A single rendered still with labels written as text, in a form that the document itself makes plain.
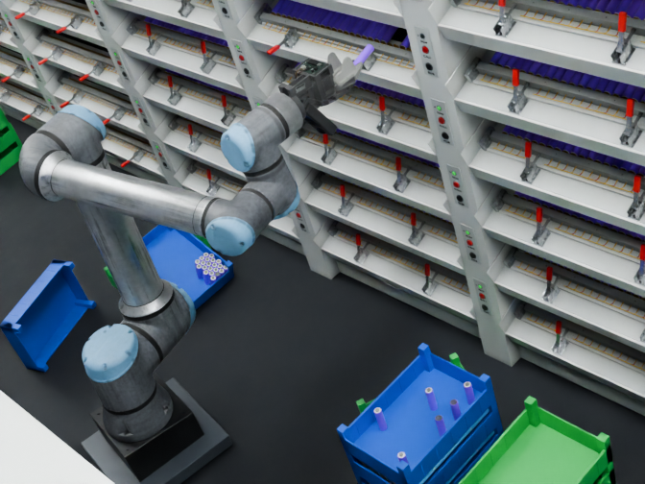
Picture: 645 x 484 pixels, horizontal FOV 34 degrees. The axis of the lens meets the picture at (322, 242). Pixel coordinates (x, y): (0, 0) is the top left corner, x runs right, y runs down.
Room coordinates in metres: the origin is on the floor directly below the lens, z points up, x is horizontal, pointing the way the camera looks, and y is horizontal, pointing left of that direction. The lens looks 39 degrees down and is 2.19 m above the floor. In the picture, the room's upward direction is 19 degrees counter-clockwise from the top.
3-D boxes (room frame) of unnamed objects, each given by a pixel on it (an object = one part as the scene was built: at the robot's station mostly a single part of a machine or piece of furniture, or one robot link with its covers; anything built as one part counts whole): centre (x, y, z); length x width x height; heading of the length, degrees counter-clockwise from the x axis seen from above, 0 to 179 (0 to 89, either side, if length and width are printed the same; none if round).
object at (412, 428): (1.57, -0.07, 0.36); 0.30 x 0.20 x 0.08; 123
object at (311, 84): (1.95, -0.08, 1.01); 0.12 x 0.08 x 0.09; 123
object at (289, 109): (1.91, -0.01, 1.01); 0.10 x 0.05 x 0.09; 33
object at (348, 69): (1.99, -0.18, 1.01); 0.09 x 0.03 x 0.06; 119
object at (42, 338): (2.69, 0.90, 0.10); 0.30 x 0.08 x 0.20; 142
